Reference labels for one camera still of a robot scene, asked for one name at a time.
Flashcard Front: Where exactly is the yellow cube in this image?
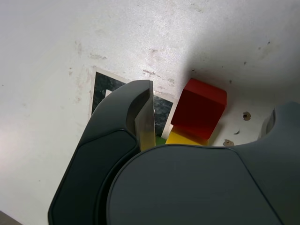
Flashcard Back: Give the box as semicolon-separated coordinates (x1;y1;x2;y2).
165;130;209;147

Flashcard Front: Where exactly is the red cube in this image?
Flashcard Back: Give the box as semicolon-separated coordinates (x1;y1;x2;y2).
170;78;227;139

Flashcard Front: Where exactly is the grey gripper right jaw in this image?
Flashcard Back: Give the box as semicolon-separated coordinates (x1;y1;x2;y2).
105;101;300;225

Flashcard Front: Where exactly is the black tape square outline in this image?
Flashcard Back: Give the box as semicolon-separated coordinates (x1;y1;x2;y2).
90;70;174;139

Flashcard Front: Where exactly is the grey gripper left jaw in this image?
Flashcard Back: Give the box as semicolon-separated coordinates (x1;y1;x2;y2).
48;79;157;225

